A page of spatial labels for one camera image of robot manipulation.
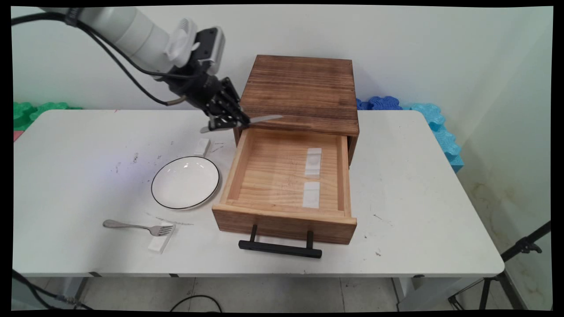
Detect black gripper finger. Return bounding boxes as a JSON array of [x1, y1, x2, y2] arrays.
[[207, 103, 241, 132], [220, 77, 251, 126]]

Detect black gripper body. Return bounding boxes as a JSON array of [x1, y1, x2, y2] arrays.
[[169, 70, 230, 111]]

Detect silver table knife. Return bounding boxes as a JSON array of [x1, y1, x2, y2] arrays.
[[200, 114, 284, 134]]

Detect dark wooden cabinet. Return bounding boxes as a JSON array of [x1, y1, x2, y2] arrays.
[[232, 55, 360, 166]]

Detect white plate black rim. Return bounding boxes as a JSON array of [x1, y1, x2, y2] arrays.
[[151, 156, 220, 210]]

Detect light wooden drawer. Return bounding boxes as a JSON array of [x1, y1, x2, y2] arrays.
[[212, 128, 358, 245]]

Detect white block in drawer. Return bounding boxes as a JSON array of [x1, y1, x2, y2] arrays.
[[304, 148, 323, 179], [302, 181, 321, 209]]

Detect silver fork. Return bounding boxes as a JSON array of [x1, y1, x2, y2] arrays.
[[103, 219, 175, 237]]

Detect dark blue foam mat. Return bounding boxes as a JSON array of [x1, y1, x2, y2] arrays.
[[356, 96, 404, 111]]

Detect green foam mat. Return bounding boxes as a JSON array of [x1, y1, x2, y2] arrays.
[[13, 102, 83, 132]]

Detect light blue foam mat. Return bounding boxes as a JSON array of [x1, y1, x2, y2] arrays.
[[401, 103, 464, 173]]

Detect white table leg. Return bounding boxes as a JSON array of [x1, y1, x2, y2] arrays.
[[392, 276, 468, 310], [61, 276, 89, 305]]

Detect black tripod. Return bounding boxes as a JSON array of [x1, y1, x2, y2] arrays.
[[448, 220, 552, 311]]

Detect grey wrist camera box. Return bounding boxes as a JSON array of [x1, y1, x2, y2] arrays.
[[193, 27, 226, 76]]

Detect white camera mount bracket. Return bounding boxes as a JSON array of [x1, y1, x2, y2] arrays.
[[163, 18, 200, 68]]

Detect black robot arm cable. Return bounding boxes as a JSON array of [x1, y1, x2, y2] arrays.
[[12, 12, 200, 107]]

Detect black drawer handle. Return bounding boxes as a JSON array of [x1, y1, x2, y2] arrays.
[[238, 225, 323, 259]]

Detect black floor cable loop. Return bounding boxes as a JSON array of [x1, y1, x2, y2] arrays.
[[170, 295, 223, 313]]

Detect black cable near floor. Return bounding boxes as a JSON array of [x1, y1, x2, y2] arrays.
[[13, 269, 94, 310]]

